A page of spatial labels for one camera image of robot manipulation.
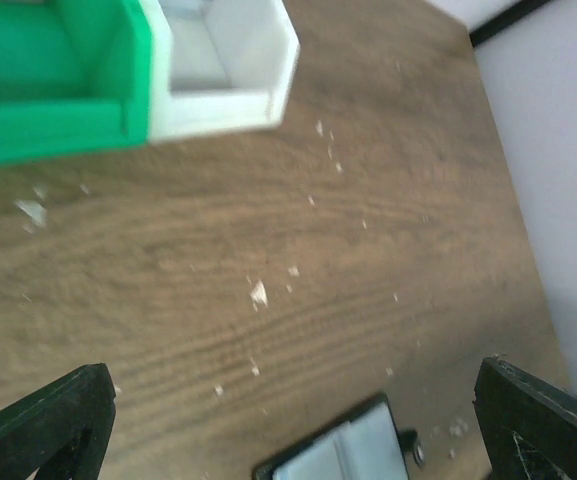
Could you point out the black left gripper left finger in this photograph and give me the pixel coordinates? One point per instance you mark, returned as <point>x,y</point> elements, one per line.
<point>62,430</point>

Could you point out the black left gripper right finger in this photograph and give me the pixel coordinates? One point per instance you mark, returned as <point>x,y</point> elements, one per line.
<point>528,426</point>

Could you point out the black leather card holder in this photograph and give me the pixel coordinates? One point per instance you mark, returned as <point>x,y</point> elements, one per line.
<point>363,442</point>

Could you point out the green double storage bin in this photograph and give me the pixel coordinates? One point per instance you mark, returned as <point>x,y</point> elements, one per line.
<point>75,77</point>

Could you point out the white storage bin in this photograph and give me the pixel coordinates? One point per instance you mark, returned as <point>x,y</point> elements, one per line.
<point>219,67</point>

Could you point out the black frame post right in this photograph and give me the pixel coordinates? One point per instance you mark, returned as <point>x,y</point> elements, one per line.
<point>504,20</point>

